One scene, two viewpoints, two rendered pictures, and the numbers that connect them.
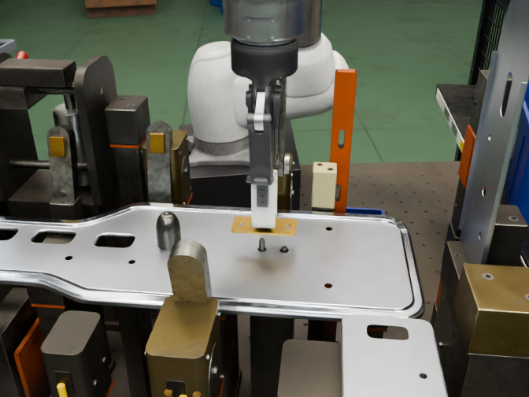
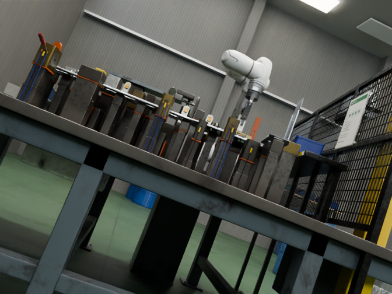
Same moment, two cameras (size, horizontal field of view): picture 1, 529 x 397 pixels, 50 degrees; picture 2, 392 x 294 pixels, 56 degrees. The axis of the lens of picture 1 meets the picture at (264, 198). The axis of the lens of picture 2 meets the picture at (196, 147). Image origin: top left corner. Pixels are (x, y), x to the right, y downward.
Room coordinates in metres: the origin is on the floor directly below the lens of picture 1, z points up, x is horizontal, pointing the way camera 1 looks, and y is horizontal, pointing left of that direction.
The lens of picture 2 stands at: (-1.35, 0.37, 0.62)
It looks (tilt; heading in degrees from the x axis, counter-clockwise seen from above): 7 degrees up; 355
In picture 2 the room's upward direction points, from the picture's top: 21 degrees clockwise
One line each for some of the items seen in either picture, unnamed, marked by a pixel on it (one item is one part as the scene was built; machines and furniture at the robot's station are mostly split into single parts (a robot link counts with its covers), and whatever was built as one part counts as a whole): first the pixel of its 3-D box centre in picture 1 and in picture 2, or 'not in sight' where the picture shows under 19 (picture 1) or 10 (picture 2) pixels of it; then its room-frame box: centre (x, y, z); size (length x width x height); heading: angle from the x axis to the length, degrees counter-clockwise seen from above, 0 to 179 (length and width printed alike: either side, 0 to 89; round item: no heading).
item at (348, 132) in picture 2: not in sight; (353, 122); (0.48, -0.54, 1.30); 0.23 x 0.02 x 0.31; 174
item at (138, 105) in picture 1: (140, 214); (188, 142); (0.87, 0.22, 0.91); 0.07 x 0.05 x 0.42; 174
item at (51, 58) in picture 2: not in sight; (37, 78); (0.55, 1.07, 0.88); 0.14 x 0.09 x 0.36; 174
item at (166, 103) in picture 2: not in sight; (156, 127); (0.49, 0.43, 0.87); 0.12 x 0.07 x 0.35; 174
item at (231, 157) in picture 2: (271, 337); (228, 165); (0.63, -0.01, 0.84); 0.07 x 0.04 x 0.29; 84
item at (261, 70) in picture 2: not in sight; (259, 70); (0.63, 0.01, 1.42); 0.13 x 0.11 x 0.16; 99
